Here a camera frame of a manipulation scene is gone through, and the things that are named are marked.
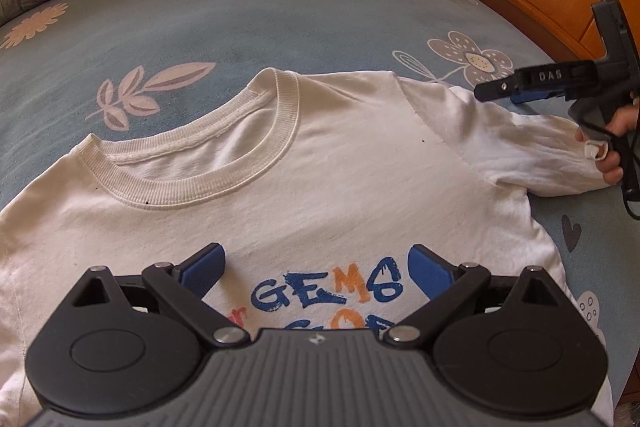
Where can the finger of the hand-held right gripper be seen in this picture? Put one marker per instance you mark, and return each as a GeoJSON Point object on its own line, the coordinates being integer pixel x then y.
{"type": "Point", "coordinates": [537, 95]}
{"type": "Point", "coordinates": [495, 89]}

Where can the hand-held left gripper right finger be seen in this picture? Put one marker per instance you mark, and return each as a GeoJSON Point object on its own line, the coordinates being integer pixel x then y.
{"type": "Point", "coordinates": [430, 274]}

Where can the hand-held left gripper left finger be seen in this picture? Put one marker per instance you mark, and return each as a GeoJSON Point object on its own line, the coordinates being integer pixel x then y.
{"type": "Point", "coordinates": [200, 274]}

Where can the white printed long-sleeve shirt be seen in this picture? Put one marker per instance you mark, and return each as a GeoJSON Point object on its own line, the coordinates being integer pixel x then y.
{"type": "Point", "coordinates": [350, 167]}

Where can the person's right hand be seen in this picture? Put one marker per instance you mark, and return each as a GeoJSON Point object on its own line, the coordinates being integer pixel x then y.
{"type": "Point", "coordinates": [611, 169]}

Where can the blue floral bed sheet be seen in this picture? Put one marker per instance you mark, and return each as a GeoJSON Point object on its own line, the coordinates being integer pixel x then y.
{"type": "Point", "coordinates": [325, 22]}

